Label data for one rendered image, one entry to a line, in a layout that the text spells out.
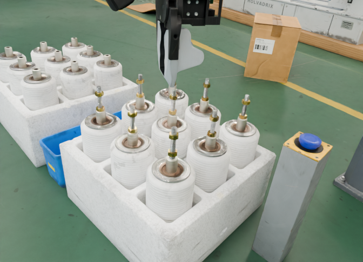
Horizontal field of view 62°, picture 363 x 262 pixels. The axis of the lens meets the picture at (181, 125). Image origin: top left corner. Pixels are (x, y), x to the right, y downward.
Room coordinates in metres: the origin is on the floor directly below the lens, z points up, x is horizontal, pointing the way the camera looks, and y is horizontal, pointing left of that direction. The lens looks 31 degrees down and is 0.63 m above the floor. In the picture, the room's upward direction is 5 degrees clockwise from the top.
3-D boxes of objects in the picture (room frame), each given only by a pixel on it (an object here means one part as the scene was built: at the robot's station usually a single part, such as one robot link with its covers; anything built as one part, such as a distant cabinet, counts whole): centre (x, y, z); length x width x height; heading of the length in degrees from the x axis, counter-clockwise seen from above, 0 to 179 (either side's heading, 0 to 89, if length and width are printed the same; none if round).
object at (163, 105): (0.78, 0.03, 0.16); 0.10 x 0.10 x 0.18
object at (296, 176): (0.48, -0.24, 0.16); 0.07 x 0.07 x 0.31; 49
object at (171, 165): (0.45, 0.01, 0.26); 0.02 x 0.02 x 0.03
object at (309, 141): (0.48, -0.24, 0.32); 0.04 x 0.04 x 0.02
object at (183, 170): (0.45, 0.01, 0.25); 0.08 x 0.08 x 0.01
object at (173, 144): (0.45, 0.01, 0.31); 0.01 x 0.01 x 0.08
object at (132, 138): (0.53, 0.10, 0.26); 0.02 x 0.02 x 0.03
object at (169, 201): (0.45, 0.01, 0.16); 0.10 x 0.10 x 0.18
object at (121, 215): (0.62, 0.02, 0.09); 0.39 x 0.39 x 0.18; 49
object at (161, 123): (0.62, 0.02, 0.25); 0.08 x 0.08 x 0.01
